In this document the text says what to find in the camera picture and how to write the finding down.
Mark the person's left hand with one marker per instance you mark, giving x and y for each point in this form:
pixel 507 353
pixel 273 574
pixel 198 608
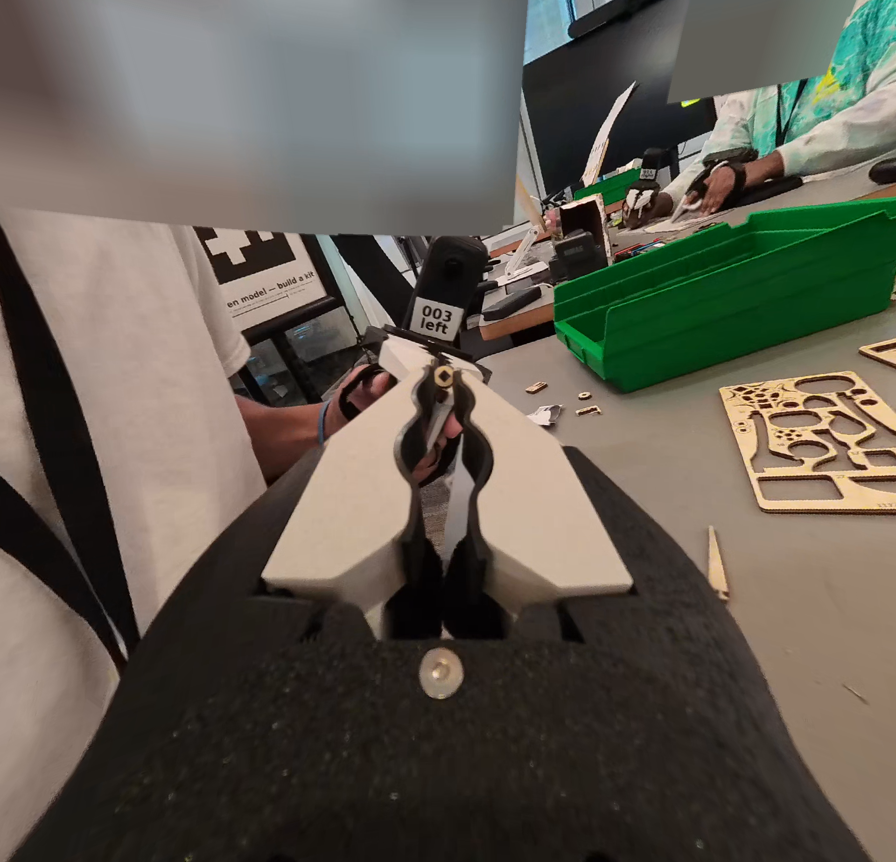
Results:
pixel 383 384

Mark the crumpled paper scrap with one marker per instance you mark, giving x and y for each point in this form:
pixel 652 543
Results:
pixel 544 415

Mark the blue wristband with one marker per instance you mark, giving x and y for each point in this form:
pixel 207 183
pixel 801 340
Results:
pixel 323 421

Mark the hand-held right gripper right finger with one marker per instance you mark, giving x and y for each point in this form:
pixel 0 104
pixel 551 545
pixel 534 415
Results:
pixel 553 526

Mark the tiny wooden part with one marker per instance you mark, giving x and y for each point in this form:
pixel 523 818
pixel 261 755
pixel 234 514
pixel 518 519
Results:
pixel 451 376

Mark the white paper card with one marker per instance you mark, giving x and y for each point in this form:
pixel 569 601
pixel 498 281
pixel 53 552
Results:
pixel 609 134

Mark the person's left forearm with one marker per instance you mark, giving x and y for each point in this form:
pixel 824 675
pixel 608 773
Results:
pixel 280 435

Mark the wooden wedge piece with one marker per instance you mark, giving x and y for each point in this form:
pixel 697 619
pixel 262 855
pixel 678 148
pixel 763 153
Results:
pixel 717 568

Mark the large wooden cutout sheet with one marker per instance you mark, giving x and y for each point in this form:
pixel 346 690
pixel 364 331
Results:
pixel 749 470

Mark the open wooden box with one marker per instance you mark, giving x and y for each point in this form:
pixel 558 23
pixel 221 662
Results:
pixel 584 225

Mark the black flat pad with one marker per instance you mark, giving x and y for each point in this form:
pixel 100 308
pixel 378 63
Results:
pixel 518 302

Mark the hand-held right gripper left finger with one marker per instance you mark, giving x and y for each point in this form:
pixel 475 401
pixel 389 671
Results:
pixel 336 526

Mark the framed tag poster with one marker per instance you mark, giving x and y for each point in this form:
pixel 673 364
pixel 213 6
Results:
pixel 266 295

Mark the black desktop device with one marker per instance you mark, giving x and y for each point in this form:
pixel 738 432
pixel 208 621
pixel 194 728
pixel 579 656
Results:
pixel 577 256

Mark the black padded rest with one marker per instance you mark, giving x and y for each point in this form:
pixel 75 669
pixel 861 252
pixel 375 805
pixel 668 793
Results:
pixel 766 190

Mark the green plastic bin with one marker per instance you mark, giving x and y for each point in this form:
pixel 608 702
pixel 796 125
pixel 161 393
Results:
pixel 700 330

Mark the person's white shirt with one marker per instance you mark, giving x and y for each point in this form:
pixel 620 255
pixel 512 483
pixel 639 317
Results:
pixel 175 386

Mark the wooden sheet with rectangular cutouts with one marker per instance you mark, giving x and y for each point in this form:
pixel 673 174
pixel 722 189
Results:
pixel 866 352

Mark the black monitor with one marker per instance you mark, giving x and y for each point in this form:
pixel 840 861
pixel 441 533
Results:
pixel 651 127

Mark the wooden stick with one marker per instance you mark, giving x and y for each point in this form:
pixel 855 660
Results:
pixel 532 207

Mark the grey desk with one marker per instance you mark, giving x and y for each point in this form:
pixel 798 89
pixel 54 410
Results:
pixel 665 456

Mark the black webcam bar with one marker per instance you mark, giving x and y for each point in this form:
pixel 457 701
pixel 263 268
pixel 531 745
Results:
pixel 630 4

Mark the white phone stand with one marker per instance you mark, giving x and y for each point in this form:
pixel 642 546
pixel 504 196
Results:
pixel 525 267

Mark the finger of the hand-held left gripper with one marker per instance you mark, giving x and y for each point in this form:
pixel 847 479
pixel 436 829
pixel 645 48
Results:
pixel 402 358
pixel 439 421

